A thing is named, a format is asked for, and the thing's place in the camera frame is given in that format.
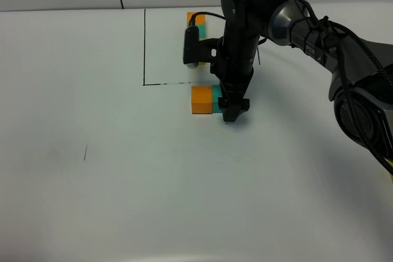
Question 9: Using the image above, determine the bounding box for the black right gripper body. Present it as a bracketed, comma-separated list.
[211, 28, 260, 102]

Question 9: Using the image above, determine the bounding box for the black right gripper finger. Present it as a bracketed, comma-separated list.
[218, 98, 250, 122]

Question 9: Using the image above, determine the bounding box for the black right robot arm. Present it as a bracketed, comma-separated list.
[214, 0, 392, 170]

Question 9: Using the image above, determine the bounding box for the yellow template cube block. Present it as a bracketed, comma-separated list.
[183, 36, 205, 69]

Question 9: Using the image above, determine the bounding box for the teal template cube block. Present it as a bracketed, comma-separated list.
[196, 24, 206, 40]

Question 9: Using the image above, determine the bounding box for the orange template cube block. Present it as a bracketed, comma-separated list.
[187, 12, 206, 26]

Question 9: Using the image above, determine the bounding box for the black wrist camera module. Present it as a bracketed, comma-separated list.
[183, 26, 222, 67]

